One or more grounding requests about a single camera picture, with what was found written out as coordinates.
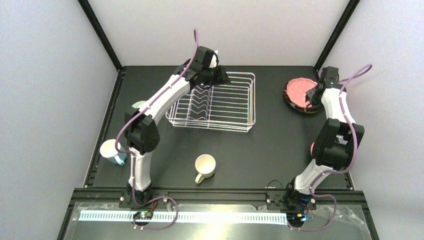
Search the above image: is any black frame post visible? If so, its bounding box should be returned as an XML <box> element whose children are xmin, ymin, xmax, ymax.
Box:
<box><xmin>313</xmin><ymin>0</ymin><xmax>360</xmax><ymax>73</ymax></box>
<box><xmin>78</xmin><ymin>0</ymin><xmax>123</xmax><ymax>73</ymax></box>

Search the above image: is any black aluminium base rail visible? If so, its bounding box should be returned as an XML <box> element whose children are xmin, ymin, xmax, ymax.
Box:
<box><xmin>57</xmin><ymin>186</ymin><xmax>379</xmax><ymax>240</ymax></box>

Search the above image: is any orange floral bowl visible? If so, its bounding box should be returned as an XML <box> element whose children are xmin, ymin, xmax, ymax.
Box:
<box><xmin>310</xmin><ymin>141</ymin><xmax>315</xmax><ymax>156</ymax></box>

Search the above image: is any white wire dish rack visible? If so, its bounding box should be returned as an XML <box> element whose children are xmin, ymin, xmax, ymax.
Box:
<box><xmin>165</xmin><ymin>71</ymin><xmax>256</xmax><ymax>133</ymax></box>

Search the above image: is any dark striped plate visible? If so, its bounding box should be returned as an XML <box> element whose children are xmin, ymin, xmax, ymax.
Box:
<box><xmin>282</xmin><ymin>84</ymin><xmax>321</xmax><ymax>114</ymax></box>

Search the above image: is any white LED light strip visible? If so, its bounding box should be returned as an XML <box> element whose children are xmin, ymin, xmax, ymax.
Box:
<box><xmin>76</xmin><ymin>210</ymin><xmax>288</xmax><ymax>225</ymax></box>

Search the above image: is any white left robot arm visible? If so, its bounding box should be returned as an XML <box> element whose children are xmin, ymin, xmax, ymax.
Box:
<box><xmin>122</xmin><ymin>46</ymin><xmax>231</xmax><ymax>205</ymax></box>

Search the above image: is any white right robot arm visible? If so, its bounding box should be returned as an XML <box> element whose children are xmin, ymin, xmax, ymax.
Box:
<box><xmin>283</xmin><ymin>66</ymin><xmax>365</xmax><ymax>210</ymax></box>

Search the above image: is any pink polka dot plate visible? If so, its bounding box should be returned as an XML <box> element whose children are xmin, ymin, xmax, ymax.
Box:
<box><xmin>286</xmin><ymin>77</ymin><xmax>317</xmax><ymax>108</ymax></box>

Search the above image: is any white mug blue handle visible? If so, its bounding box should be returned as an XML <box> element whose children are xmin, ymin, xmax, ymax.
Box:
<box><xmin>99</xmin><ymin>139</ymin><xmax>127</xmax><ymax>166</ymax></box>

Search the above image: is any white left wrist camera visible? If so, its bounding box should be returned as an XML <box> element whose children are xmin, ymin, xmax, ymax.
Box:
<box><xmin>210</xmin><ymin>50</ymin><xmax>219</xmax><ymax>68</ymax></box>

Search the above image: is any green celadon bowl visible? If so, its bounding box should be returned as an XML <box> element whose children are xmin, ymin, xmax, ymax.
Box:
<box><xmin>132</xmin><ymin>100</ymin><xmax>146</xmax><ymax>109</ymax></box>

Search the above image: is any black right frame post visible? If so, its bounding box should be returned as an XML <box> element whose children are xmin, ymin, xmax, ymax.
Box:
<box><xmin>313</xmin><ymin>0</ymin><xmax>360</xmax><ymax>73</ymax></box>

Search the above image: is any cream mug green handle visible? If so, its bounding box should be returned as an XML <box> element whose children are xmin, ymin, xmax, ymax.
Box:
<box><xmin>195</xmin><ymin>154</ymin><xmax>216</xmax><ymax>184</ymax></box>

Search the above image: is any black left frame post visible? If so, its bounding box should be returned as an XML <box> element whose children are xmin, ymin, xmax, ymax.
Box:
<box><xmin>78</xmin><ymin>0</ymin><xmax>123</xmax><ymax>73</ymax></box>

